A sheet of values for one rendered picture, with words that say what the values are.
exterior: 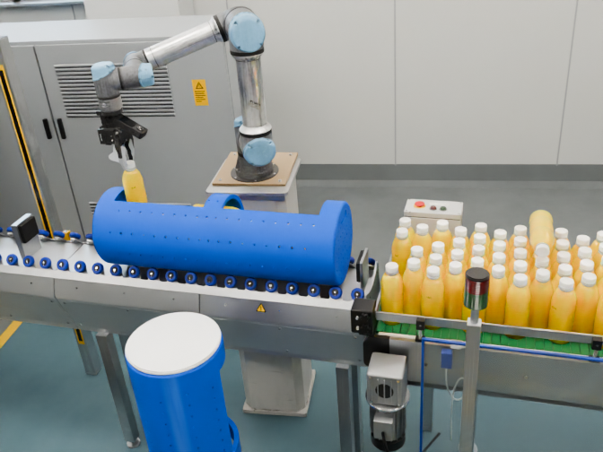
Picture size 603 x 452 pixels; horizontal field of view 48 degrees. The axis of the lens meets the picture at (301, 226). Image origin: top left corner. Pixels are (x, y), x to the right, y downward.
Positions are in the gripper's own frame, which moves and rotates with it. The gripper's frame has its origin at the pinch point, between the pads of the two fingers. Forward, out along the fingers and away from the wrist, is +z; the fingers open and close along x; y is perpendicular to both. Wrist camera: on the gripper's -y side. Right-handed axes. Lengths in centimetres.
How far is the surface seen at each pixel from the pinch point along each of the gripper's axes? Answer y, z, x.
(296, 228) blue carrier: -63, 15, 11
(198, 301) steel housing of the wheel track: -25, 46, 14
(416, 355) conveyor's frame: -103, 50, 24
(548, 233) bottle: -140, 17, -1
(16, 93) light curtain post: 64, -14, -31
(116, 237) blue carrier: 1.9, 21.2, 14.9
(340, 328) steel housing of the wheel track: -76, 50, 15
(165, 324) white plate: -30, 30, 46
